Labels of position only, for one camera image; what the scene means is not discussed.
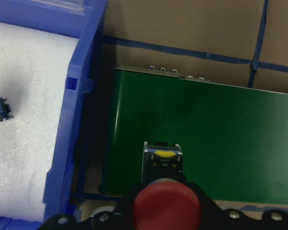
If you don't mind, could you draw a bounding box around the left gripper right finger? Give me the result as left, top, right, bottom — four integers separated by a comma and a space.
185, 183, 288, 230

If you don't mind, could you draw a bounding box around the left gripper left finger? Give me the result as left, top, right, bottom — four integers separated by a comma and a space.
37, 214, 95, 230

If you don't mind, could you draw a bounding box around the red push button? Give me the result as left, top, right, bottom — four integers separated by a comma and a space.
132, 141, 201, 230

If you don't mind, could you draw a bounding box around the green conveyor belt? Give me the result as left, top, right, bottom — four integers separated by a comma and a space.
100, 69, 288, 205

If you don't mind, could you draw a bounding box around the white foam pad left bin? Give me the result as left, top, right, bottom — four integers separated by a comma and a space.
0, 23, 78, 221

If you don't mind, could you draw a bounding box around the left blue plastic bin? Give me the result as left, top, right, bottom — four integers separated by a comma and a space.
0, 0, 107, 219

